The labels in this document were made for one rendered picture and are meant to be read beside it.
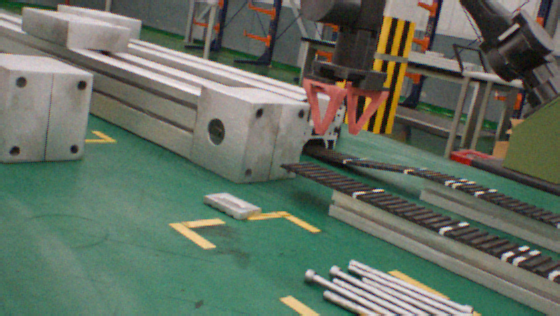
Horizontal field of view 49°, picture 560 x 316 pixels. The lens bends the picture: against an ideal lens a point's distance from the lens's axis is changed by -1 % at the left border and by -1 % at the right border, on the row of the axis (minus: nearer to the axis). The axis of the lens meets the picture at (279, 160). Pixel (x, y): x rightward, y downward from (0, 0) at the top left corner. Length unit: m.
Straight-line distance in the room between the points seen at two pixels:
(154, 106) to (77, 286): 0.43
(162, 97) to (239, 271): 0.39
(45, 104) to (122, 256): 0.24
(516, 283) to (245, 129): 0.32
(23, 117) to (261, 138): 0.25
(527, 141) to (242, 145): 0.65
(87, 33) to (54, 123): 0.36
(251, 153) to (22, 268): 0.33
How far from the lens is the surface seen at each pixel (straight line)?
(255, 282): 0.46
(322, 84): 0.84
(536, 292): 0.56
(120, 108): 0.88
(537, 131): 1.19
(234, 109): 0.70
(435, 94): 9.68
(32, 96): 0.66
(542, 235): 0.75
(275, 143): 0.72
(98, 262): 0.46
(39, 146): 0.68
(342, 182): 0.66
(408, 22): 4.27
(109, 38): 1.04
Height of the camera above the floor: 0.97
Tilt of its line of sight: 13 degrees down
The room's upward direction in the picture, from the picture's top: 11 degrees clockwise
